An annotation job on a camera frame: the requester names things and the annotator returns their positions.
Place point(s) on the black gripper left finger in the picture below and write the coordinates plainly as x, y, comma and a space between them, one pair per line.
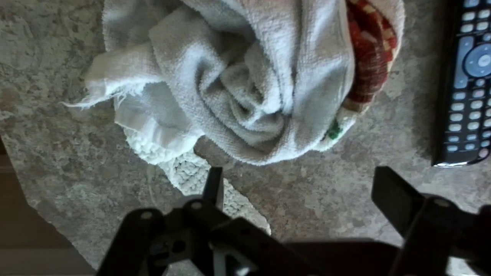
149, 243

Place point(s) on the white red tea towel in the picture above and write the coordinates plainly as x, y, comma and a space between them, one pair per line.
264, 80

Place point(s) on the black remote control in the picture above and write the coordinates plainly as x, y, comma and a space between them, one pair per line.
464, 107

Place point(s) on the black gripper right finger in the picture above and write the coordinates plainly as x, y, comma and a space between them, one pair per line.
435, 229

